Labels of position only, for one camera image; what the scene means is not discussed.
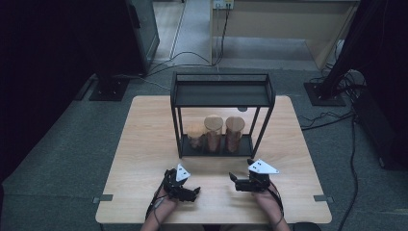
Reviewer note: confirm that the medium glass jar wooden lid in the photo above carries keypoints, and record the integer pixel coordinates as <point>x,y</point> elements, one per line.
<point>213,123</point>

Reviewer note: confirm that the tall glass jar wooden lid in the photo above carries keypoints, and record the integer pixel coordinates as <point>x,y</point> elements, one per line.
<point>235,125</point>

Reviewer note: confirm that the black equipment box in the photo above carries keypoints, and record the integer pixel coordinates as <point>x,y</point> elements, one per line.
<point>378,128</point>

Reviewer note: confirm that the person's right hand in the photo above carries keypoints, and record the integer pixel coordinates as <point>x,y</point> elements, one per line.
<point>267,202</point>

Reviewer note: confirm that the person's left hand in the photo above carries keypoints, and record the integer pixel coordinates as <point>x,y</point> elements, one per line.
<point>166,206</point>

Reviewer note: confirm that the grey table grommet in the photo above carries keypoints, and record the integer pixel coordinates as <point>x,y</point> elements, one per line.
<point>242,109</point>

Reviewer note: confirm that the black stand pole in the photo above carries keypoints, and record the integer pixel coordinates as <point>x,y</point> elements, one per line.
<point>344,48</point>

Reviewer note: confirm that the small glass jar wooden lid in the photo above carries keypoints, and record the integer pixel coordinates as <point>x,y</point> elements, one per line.
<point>195,131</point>

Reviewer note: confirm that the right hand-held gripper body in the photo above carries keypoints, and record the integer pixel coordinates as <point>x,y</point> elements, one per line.
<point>262,167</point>

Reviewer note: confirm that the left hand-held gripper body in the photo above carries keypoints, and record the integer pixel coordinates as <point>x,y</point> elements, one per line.
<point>182,173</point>

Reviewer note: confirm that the black metal two-tier rack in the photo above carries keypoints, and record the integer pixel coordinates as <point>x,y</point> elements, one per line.
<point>221,96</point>

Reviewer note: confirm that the white power strip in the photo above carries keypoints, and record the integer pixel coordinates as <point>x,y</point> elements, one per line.
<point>223,3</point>

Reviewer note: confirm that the light wooden desk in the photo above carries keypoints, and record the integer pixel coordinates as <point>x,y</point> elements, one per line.
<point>282,22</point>

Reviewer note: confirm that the black square stand base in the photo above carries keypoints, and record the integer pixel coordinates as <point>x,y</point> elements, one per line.
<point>324,96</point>
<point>109,91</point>

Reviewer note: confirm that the dark cabinet panel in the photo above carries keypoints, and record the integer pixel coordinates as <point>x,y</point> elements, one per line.
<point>146,32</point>

